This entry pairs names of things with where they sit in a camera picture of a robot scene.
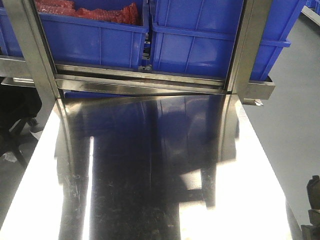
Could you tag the brake pad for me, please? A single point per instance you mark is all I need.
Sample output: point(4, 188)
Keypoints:
point(312, 231)

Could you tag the right blue plastic crate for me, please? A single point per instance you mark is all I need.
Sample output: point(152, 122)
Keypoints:
point(197, 37)

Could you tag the blue plastic crate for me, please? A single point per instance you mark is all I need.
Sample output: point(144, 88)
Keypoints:
point(197, 37)
point(86, 41)

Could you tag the red bubble wrap bag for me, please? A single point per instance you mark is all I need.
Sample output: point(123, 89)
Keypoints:
point(128, 15)

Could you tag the left blue plastic crate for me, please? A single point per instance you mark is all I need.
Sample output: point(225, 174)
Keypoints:
point(86, 41)

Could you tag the black office chair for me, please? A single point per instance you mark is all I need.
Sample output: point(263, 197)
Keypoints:
point(18, 106)

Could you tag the stainless steel rack frame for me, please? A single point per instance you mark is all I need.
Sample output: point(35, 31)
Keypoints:
point(51, 78)

